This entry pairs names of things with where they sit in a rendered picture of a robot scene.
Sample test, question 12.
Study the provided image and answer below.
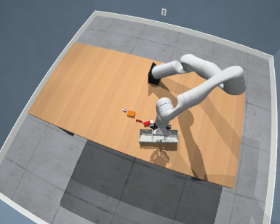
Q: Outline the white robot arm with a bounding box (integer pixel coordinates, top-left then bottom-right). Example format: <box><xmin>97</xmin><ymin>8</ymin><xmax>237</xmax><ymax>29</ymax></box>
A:
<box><xmin>152</xmin><ymin>54</ymin><xmax>246</xmax><ymax>136</ymax></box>

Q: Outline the white three-compartment bin rack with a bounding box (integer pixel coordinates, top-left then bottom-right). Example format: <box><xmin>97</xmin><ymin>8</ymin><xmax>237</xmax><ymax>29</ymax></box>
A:
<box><xmin>139</xmin><ymin>129</ymin><xmax>178</xmax><ymax>144</ymax></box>

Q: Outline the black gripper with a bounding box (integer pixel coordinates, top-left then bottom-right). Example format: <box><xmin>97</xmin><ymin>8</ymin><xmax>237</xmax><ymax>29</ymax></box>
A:
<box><xmin>150</xmin><ymin>123</ymin><xmax>172</xmax><ymax>130</ymax></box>

